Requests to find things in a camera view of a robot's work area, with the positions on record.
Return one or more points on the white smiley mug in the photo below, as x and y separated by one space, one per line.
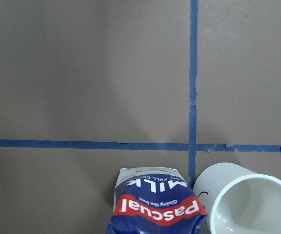
239 201

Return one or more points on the blue milk carton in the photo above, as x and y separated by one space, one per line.
155 200

